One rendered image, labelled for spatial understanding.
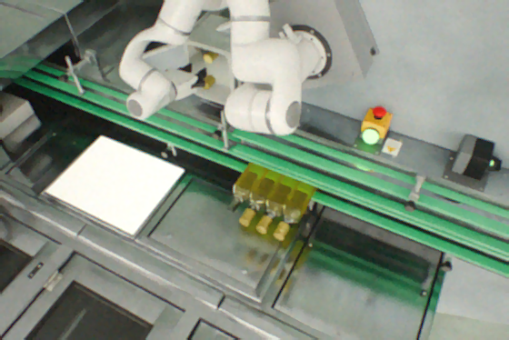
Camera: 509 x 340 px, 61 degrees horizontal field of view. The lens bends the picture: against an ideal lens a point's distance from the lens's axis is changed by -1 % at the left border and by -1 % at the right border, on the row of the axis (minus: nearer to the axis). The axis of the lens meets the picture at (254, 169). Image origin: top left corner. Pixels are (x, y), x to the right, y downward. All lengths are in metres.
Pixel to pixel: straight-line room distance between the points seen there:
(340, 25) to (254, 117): 0.32
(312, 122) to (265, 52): 0.52
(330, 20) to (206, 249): 0.79
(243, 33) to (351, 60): 0.31
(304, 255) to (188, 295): 0.39
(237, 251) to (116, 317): 0.42
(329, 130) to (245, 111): 0.47
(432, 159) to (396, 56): 0.32
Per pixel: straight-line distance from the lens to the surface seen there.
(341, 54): 1.15
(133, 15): 2.26
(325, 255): 1.48
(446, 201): 1.31
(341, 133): 1.37
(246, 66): 0.95
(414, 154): 1.36
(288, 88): 0.92
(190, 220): 1.52
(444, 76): 1.26
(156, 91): 1.15
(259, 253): 1.43
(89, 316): 1.49
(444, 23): 1.18
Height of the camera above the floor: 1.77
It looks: 34 degrees down
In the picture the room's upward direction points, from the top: 146 degrees counter-clockwise
